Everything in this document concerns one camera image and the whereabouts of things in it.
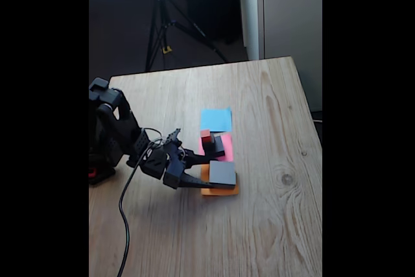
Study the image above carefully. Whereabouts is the orange paper sheet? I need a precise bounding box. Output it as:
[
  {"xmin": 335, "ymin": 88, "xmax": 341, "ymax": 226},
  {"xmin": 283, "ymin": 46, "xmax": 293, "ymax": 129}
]
[{"xmin": 200, "ymin": 163, "xmax": 241, "ymax": 198}]

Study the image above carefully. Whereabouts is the small dark grey cube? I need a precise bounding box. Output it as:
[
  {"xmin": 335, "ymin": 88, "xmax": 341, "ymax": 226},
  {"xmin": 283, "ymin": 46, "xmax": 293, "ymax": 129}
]
[{"xmin": 201, "ymin": 136, "xmax": 217, "ymax": 154}]

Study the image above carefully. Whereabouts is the medium black square block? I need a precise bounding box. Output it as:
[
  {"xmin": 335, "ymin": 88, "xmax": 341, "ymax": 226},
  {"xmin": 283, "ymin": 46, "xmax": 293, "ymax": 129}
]
[{"xmin": 203, "ymin": 135, "xmax": 226, "ymax": 159}]

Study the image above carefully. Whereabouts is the blue paper sheet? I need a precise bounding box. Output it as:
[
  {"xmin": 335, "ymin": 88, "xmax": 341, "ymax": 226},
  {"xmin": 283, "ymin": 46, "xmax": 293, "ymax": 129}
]
[{"xmin": 200, "ymin": 106, "xmax": 233, "ymax": 134}]

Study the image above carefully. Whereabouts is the large grey square block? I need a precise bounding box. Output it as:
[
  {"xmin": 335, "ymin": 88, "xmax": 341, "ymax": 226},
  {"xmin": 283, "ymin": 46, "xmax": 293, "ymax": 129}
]
[{"xmin": 207, "ymin": 160, "xmax": 239, "ymax": 191}]

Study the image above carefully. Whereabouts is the red black table clamp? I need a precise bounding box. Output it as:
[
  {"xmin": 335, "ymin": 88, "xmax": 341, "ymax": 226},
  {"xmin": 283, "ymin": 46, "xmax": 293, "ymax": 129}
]
[{"xmin": 88, "ymin": 163, "xmax": 117, "ymax": 186}]

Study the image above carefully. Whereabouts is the black tripod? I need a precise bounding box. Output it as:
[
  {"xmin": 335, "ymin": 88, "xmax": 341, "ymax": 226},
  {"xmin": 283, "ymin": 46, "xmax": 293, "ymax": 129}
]
[{"xmin": 144, "ymin": 0, "xmax": 230, "ymax": 73}]

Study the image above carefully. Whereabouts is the pink paper sheet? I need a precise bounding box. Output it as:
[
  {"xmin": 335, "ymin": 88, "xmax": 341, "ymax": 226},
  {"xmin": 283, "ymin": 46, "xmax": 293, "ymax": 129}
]
[{"xmin": 198, "ymin": 133, "xmax": 235, "ymax": 163}]

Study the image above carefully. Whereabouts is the white grey cabinet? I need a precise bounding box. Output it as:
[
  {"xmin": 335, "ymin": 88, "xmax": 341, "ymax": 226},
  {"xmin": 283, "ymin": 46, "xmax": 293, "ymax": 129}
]
[{"xmin": 238, "ymin": 0, "xmax": 323, "ymax": 112}]

